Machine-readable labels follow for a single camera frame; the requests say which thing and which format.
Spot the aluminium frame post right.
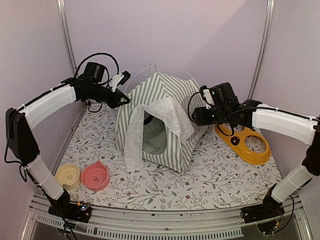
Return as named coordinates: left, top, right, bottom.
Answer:
left=247, top=0, right=275, bottom=99

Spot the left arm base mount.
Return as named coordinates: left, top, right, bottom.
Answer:
left=47, top=191, right=92, bottom=223

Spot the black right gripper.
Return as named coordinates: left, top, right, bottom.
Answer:
left=191, top=106, right=230, bottom=126

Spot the green checked cushion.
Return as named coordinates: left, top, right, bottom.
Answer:
left=142, top=117, right=167, bottom=155

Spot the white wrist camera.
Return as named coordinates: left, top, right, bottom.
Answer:
left=107, top=70, right=131, bottom=93
left=199, top=85, right=214, bottom=109

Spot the aluminium frame post left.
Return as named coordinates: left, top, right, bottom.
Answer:
left=56, top=0, right=78, bottom=75

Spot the cream pet bowl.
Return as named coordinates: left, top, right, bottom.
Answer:
left=54, top=164, right=81, bottom=191

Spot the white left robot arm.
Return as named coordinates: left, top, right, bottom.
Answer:
left=4, top=62, right=131, bottom=217

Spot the floral table mat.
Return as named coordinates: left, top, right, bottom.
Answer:
left=60, top=105, right=282, bottom=211

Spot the green striped pet tent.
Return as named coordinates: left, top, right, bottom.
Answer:
left=115, top=70, right=209, bottom=174

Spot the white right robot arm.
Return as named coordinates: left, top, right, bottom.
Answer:
left=190, top=82, right=320, bottom=218

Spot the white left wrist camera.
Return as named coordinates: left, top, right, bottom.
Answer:
left=107, top=70, right=131, bottom=93

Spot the aluminium frame post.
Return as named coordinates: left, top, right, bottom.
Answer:
left=56, top=0, right=78, bottom=75
left=247, top=0, right=275, bottom=99

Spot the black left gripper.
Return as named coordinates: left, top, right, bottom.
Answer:
left=85, top=83, right=130, bottom=109

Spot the yellow double pet bowl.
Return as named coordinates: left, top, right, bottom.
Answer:
left=214, top=124, right=271, bottom=165

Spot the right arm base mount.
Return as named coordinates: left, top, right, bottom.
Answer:
left=240, top=202, right=285, bottom=224

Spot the front aluminium rail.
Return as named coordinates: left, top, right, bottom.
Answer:
left=21, top=194, right=313, bottom=240

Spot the pink pet bowl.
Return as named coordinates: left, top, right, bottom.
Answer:
left=80, top=160, right=110, bottom=192

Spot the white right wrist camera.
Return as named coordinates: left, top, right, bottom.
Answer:
left=199, top=85, right=214, bottom=109

